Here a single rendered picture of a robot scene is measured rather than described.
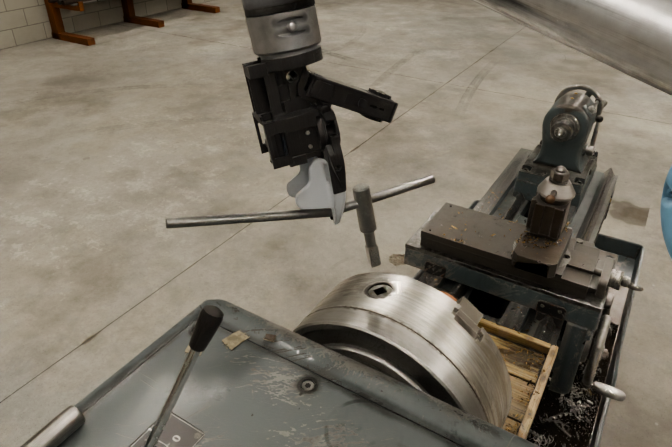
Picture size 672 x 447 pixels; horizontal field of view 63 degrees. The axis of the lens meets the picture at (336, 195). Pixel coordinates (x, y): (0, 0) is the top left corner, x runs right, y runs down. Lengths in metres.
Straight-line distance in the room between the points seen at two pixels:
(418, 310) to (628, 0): 0.43
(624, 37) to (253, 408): 0.47
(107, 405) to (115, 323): 2.07
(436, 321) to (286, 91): 0.34
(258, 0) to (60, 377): 2.14
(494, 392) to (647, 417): 1.72
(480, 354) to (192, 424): 0.37
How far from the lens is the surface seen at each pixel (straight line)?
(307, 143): 0.61
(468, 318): 0.77
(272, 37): 0.58
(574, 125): 1.76
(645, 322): 2.88
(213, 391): 0.62
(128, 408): 0.63
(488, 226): 1.42
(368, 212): 0.69
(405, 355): 0.68
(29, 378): 2.60
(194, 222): 0.64
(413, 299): 0.74
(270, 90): 0.60
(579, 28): 0.50
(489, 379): 0.76
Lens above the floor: 1.71
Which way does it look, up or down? 30 degrees down
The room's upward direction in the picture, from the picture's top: straight up
